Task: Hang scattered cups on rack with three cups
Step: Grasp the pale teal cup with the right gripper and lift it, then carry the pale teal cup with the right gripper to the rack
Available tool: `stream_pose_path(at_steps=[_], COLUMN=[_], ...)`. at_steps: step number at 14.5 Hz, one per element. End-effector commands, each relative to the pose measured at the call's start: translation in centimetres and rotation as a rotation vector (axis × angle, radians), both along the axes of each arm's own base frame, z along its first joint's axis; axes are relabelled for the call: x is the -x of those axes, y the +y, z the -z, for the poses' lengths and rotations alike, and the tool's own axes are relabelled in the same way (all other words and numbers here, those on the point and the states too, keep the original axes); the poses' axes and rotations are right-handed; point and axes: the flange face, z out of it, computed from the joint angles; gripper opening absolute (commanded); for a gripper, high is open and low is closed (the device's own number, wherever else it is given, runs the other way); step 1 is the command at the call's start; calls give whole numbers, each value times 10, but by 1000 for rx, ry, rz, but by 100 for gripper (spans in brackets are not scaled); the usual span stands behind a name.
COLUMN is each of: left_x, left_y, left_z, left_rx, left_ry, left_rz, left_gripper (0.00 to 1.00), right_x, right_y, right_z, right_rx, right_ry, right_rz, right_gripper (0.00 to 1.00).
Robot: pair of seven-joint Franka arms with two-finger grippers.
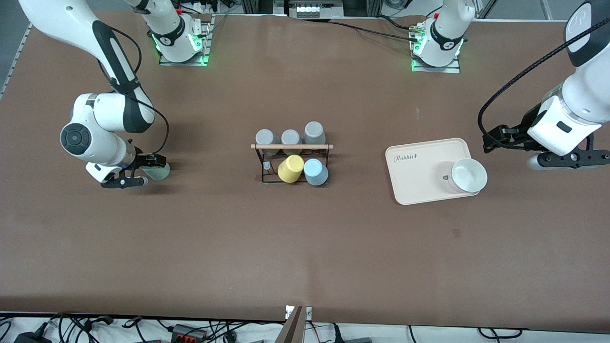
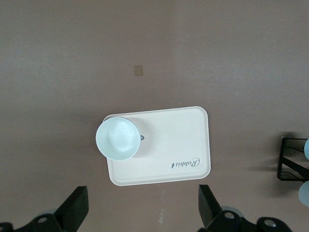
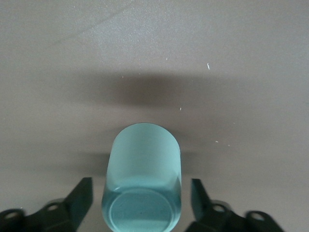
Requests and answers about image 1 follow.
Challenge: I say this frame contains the black looped cable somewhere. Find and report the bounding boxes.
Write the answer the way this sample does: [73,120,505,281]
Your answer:
[478,327,523,340]

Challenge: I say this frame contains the black wire cup rack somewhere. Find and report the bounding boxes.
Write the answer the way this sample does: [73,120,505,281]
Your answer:
[251,142,334,185]

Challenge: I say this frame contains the grey cup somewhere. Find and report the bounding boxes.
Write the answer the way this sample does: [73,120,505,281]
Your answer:
[281,129,303,156]
[304,121,326,154]
[255,129,280,156]

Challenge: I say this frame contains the yellow cup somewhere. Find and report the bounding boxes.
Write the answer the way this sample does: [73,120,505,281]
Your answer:
[277,155,305,184]

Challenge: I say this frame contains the aluminium table edge rail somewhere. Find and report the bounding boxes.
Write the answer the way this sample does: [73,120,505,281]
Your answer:
[0,23,32,100]

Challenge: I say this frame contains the right arm aluminium base plate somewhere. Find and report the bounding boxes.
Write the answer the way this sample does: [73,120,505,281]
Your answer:
[159,14,213,67]

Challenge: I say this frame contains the white bowl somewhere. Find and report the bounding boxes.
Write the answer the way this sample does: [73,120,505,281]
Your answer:
[436,158,488,194]

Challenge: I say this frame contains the pale green cup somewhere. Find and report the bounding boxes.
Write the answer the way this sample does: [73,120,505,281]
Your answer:
[142,162,171,182]

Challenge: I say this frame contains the black power adapter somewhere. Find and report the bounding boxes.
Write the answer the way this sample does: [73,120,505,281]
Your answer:
[13,331,52,343]

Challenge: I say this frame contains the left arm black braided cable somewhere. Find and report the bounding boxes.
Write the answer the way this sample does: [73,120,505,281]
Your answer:
[478,18,610,143]

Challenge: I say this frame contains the long black table cable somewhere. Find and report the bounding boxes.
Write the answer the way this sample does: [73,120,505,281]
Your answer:
[329,18,422,41]

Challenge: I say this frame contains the left arm aluminium base plate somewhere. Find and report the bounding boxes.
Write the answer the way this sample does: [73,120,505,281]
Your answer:
[411,24,462,74]

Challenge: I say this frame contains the light blue cup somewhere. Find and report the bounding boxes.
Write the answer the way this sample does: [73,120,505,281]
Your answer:
[304,159,329,186]

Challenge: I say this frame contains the orange black connector block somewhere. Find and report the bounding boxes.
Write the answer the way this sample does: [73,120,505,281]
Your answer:
[172,324,209,342]

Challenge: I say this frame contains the grey beam with white bracket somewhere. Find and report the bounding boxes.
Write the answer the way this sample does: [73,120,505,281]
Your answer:
[275,305,313,343]

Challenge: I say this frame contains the beige rabbit print tray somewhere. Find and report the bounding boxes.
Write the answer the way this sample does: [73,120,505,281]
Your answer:
[385,138,482,206]

